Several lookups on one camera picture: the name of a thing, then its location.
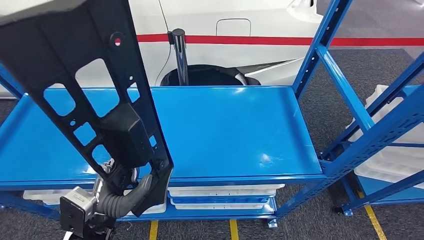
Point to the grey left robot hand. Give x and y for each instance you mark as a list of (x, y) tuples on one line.
[(142, 190)]

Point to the long black plastic car part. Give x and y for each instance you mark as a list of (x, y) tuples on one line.
[(49, 49)]

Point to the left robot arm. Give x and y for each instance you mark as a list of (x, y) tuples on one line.
[(112, 203)]

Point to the blue metal shelf rack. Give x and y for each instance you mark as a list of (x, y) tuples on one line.
[(381, 195), (232, 132)]

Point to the blue plastic bin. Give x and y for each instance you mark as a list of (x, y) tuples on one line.
[(225, 200)]

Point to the white car body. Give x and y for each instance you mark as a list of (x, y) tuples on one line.
[(205, 20)]

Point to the red barrier belt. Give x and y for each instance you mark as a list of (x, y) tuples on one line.
[(265, 40)]

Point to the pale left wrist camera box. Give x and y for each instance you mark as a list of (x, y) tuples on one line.
[(76, 205)]

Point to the chrome stanchion post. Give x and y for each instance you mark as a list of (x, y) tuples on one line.
[(180, 56)]

